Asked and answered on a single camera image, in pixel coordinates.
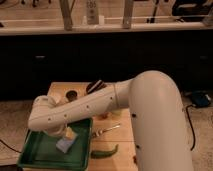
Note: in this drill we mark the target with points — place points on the green plastic tray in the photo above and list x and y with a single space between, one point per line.
40 152

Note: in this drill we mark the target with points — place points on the dark metal cup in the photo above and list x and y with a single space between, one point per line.
71 95

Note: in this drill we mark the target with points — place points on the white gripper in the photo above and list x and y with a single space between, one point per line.
56 132

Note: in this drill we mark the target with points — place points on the black object on floor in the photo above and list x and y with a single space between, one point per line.
200 99

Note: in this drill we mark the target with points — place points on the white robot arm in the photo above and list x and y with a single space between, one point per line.
157 117

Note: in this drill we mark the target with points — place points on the metal fork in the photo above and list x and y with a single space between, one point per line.
100 132

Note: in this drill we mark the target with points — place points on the green chili pepper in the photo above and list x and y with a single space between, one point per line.
100 154

